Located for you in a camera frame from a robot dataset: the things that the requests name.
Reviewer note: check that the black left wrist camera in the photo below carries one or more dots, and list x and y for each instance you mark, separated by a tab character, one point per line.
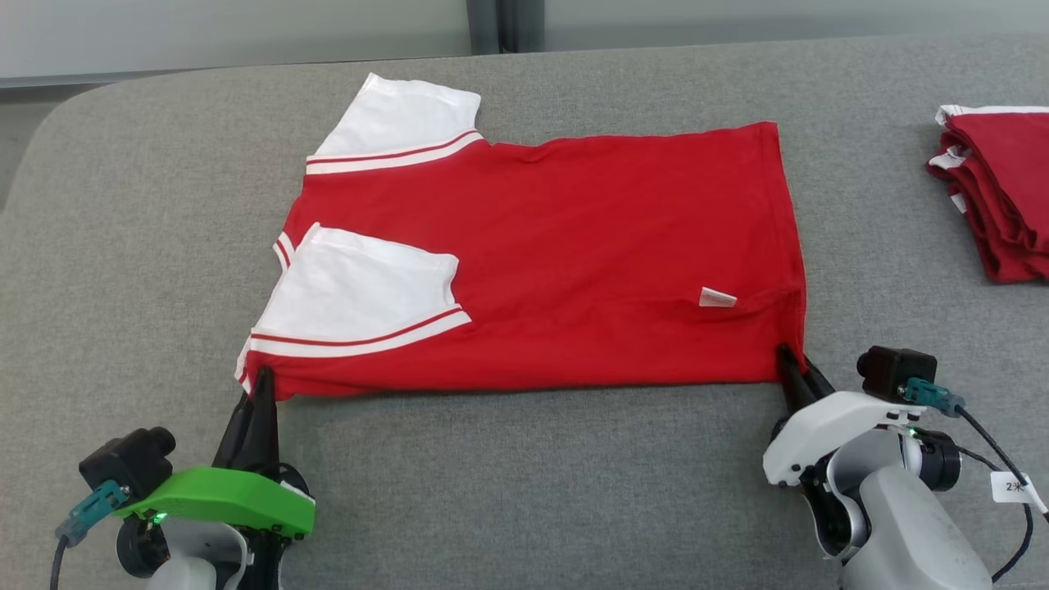
123	463

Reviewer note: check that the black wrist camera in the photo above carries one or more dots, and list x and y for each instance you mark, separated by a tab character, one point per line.
123	463
893	373

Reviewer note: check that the red shirt with white sleeves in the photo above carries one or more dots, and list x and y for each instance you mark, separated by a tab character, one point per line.
590	246

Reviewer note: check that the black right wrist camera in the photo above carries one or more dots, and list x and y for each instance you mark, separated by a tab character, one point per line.
893	373

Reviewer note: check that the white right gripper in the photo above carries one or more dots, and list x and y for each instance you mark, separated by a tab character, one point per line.
819	426

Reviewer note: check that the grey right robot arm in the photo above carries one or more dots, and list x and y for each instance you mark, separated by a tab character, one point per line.
910	533

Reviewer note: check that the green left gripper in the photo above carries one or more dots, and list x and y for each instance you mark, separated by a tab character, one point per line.
221	496

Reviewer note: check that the red shorts with white stripes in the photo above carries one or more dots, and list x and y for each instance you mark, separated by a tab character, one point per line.
1008	188

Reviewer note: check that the grey upright post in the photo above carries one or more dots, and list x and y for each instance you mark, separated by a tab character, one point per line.
524	24
483	24

